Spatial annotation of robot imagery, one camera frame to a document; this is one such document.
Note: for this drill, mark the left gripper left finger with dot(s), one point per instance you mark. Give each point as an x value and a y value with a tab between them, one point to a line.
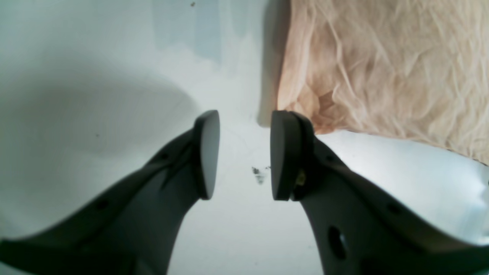
131	228

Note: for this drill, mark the peach pink T-shirt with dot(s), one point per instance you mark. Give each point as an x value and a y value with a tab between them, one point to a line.
403	69

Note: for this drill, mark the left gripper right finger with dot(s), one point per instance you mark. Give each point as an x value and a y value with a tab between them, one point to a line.
359	228

